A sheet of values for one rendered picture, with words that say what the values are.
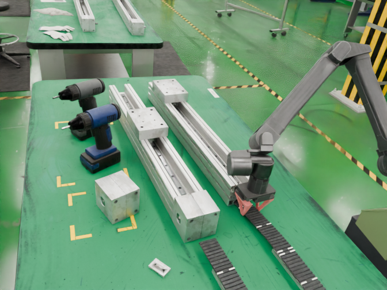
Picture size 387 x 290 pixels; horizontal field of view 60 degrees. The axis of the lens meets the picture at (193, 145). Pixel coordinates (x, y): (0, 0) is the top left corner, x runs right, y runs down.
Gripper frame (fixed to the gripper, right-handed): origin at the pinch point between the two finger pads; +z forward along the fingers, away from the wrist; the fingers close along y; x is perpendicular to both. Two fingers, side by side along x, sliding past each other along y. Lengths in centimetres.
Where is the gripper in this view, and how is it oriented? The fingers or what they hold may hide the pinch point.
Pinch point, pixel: (250, 210)
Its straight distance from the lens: 108.6
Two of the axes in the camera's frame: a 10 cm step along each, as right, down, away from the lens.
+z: -1.1, 8.3, 5.4
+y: -9.0, 1.5, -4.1
